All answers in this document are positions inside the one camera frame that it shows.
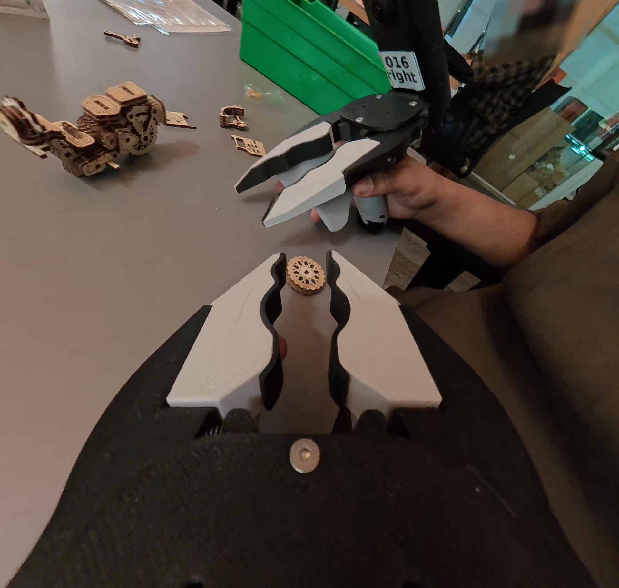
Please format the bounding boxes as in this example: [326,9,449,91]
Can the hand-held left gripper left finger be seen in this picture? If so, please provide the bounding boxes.
[166,252,287,419]

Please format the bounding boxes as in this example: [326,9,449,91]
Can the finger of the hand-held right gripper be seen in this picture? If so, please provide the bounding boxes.
[234,120,341,195]
[261,138,384,228]

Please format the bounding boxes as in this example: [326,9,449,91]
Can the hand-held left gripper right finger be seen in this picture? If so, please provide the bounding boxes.
[326,250,443,422]

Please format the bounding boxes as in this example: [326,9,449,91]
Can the round wooden gear wheel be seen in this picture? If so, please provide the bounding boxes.
[286,256,326,296]

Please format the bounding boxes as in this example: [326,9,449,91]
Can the person's right forearm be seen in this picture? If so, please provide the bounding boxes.
[435,174,541,268]

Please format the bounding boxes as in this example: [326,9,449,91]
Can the grey desk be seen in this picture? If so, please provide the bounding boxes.
[0,0,428,579]

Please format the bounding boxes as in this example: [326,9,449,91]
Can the person's right hand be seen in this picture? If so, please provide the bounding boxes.
[275,155,455,225]

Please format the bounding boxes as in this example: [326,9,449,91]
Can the wooden plate with slots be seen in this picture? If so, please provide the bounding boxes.
[230,135,267,157]

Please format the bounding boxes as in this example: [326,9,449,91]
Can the small clear plastic bag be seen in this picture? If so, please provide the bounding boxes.
[244,82,283,102]

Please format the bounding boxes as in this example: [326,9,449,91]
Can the green plastic bin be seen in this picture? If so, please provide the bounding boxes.
[239,0,392,115]

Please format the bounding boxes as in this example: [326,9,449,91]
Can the plaid cloth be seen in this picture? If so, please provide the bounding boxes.
[450,55,572,178]

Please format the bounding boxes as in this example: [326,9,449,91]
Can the brown cardboard box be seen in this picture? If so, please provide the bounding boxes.
[473,108,605,211]

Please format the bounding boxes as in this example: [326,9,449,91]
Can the person's brown clothing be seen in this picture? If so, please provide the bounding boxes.
[399,150,619,588]

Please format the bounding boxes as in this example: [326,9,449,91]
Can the wooden motorcycle model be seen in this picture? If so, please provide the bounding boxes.
[0,81,167,178]

